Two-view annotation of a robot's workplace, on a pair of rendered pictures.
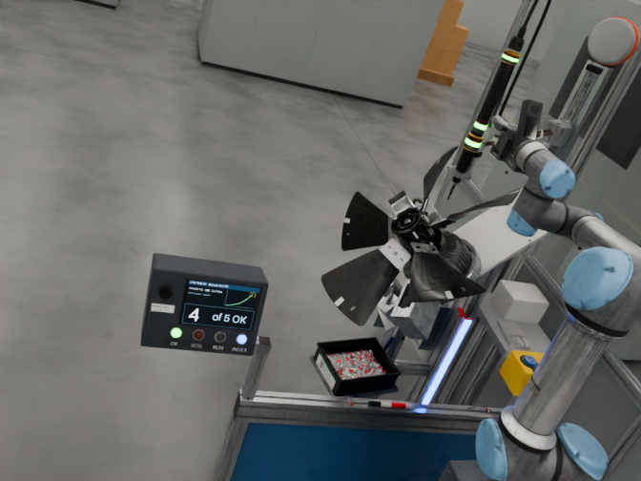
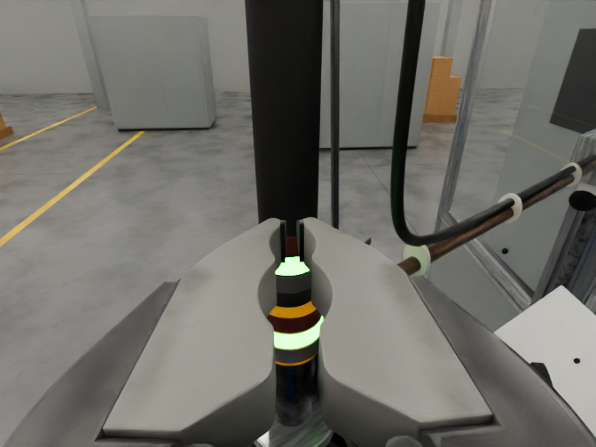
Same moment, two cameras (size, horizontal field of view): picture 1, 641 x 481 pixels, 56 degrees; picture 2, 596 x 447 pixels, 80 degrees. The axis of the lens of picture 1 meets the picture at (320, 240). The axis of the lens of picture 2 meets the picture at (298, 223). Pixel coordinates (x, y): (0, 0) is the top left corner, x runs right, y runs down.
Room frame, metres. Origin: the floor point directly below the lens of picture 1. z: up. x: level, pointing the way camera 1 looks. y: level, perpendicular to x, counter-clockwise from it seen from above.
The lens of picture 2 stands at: (1.53, -0.38, 1.72)
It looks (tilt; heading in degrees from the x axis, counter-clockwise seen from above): 28 degrees down; 18
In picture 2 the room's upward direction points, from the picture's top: straight up
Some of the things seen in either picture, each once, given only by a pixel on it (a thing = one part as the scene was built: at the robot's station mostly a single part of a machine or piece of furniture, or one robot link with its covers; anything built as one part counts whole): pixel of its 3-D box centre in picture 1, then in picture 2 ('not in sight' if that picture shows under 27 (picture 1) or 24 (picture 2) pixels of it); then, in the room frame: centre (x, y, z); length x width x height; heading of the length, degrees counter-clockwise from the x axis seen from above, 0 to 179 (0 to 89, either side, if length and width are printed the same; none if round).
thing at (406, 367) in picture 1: (406, 367); not in sight; (1.90, -0.49, 0.56); 0.19 x 0.04 x 0.04; 110
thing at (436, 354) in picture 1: (434, 366); not in sight; (1.94, -0.59, 0.58); 0.09 x 0.04 x 1.15; 20
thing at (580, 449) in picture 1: (568, 462); not in sight; (0.97, -0.65, 1.18); 0.13 x 0.12 x 0.14; 101
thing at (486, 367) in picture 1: (466, 402); not in sight; (1.99, -0.80, 0.42); 0.04 x 0.04 x 0.83; 20
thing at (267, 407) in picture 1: (389, 415); not in sight; (1.33, -0.35, 0.82); 0.90 x 0.04 x 0.08; 110
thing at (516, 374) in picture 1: (533, 376); not in sight; (1.46, -0.72, 1.02); 0.16 x 0.10 x 0.11; 110
